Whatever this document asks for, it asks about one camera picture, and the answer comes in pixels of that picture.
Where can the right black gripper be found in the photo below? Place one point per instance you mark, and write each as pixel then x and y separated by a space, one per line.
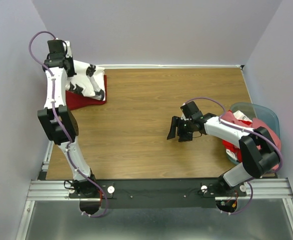
pixel 176 121

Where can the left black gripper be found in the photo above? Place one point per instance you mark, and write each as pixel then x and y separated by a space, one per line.
pixel 71 72

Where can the white t shirt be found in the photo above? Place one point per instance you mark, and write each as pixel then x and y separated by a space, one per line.
pixel 88 81

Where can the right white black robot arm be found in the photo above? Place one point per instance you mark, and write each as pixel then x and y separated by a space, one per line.
pixel 258 150

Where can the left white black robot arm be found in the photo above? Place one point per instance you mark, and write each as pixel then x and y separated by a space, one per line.
pixel 58 122

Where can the folded dark red t shirt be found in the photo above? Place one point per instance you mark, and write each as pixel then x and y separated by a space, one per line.
pixel 75 101

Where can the pink t shirt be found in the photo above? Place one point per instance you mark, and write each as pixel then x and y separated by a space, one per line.
pixel 261 136

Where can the white garment in basket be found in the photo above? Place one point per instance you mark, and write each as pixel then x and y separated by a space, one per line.
pixel 239 115

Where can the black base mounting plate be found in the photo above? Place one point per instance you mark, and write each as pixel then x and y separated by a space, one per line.
pixel 153 193

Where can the teal laundry basket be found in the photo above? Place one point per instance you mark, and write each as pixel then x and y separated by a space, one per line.
pixel 261 117

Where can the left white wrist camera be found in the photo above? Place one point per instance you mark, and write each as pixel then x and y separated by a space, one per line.
pixel 67 49

